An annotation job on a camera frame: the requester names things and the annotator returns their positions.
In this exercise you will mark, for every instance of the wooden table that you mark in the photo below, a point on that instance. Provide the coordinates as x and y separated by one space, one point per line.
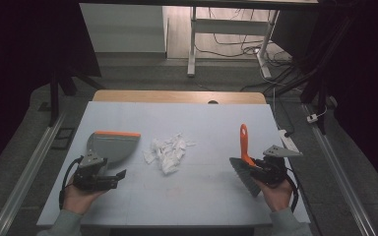
177 97

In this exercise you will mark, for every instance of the black stand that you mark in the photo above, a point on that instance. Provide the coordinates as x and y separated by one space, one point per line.
321 91
54 95

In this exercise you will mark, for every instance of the white desk frame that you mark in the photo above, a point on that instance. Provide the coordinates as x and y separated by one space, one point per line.
229 27

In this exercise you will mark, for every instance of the metal floor rail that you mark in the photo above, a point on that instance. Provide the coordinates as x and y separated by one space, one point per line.
341 173
26 177

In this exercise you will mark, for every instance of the small white adapter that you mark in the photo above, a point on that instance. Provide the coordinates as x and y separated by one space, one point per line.
312 118

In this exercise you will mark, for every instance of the orange brush with grey bristles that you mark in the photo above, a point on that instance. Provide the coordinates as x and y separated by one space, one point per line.
243 144

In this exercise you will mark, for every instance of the white power strip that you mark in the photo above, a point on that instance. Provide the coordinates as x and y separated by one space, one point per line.
290 142

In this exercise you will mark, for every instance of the white cabinet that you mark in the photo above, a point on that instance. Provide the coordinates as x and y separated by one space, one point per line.
123 28

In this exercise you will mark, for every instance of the grey dustpan with orange edge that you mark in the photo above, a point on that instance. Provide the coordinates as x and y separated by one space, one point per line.
114 147

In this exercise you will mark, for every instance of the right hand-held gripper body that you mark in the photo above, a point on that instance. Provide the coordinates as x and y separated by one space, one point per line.
272 172

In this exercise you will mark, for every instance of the person's left hand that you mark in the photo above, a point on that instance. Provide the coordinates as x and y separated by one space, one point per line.
78 200

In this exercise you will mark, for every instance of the person's right hand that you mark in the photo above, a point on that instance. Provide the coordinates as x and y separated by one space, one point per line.
277 198

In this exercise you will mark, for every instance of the pile of white paper scraps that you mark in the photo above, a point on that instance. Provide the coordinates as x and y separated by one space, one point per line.
169 154

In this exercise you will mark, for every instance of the black plug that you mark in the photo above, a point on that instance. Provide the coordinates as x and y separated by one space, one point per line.
288 133

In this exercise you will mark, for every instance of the black rectangular floor frame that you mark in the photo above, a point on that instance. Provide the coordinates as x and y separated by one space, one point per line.
63 138

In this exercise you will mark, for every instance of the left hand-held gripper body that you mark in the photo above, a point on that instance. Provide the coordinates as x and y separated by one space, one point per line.
90 177

